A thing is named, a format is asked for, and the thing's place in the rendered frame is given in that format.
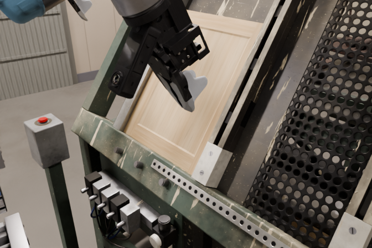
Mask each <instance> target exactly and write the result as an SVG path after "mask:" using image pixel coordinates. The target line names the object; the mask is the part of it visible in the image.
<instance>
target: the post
mask: <svg viewBox="0 0 372 248"><path fill-rule="evenodd" d="M45 174H46V178H47V181H48V186H49V190H50V195H51V199H52V202H53V207H54V211H55V216H56V220H57V223H58V228H59V232H60V237H61V242H62V245H63V248H79V244H78V239H77V236H76V231H75V225H74V220H73V215H72V212H71V206H70V202H69V196H68V191H67V187H66V183H65V177H64V172H63V167H62V163H61V162H59V163H57V164H55V165H52V166H50V167H48V168H45Z"/></svg>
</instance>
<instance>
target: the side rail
mask: <svg viewBox="0 0 372 248"><path fill-rule="evenodd" d="M131 28H132V27H129V26H128V25H127V24H126V23H125V21H124V19H123V21H122V23H121V25H120V27H119V29H118V31H117V33H116V36H115V38H114V40H113V42H112V44H111V46H110V48H109V50H108V52H107V54H106V56H105V59H104V61H103V63H102V65H101V67H100V69H99V72H98V73H97V75H96V77H95V80H94V82H93V84H92V86H91V88H90V90H89V92H88V95H87V97H86V99H85V101H84V103H83V105H82V107H83V108H84V109H86V110H87V111H90V112H93V113H96V114H98V115H101V116H104V117H106V116H107V114H108V112H109V109H110V107H111V105H112V103H113V101H114V99H115V97H116V95H117V94H115V93H114V92H112V91H111V90H110V89H109V88H108V83H109V81H110V78H111V76H112V73H113V71H114V69H115V66H116V64H117V62H118V59H119V57H120V55H121V52H122V49H123V47H124V45H125V42H126V40H127V37H128V35H129V33H130V30H131Z"/></svg>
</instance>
